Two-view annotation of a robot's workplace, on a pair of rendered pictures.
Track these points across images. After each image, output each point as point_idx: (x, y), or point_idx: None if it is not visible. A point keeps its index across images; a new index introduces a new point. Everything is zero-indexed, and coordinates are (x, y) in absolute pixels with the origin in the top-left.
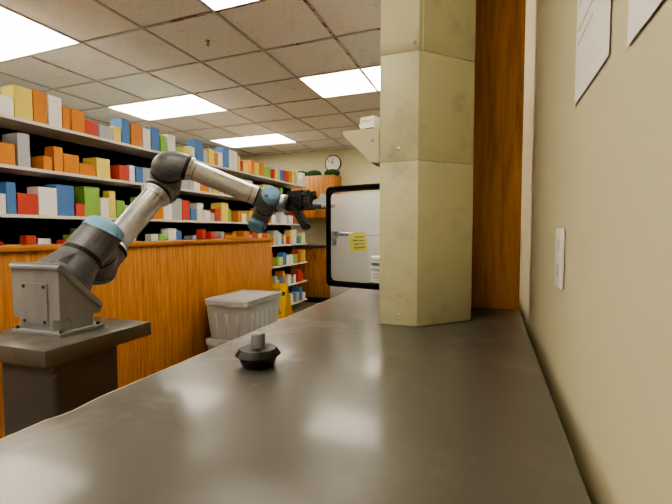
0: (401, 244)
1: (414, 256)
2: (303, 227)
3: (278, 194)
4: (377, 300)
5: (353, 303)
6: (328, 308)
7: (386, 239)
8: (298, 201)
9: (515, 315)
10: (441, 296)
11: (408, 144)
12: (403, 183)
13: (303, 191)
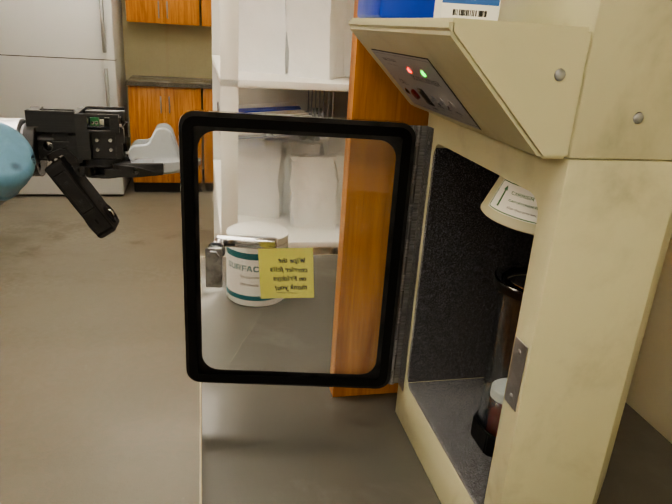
0: (580, 401)
1: (606, 427)
2: (102, 231)
3: (28, 157)
4: (320, 393)
5: (287, 434)
6: (259, 500)
7: (542, 392)
8: (78, 152)
9: (629, 413)
10: (603, 473)
11: (670, 106)
12: (625, 232)
13: (83, 110)
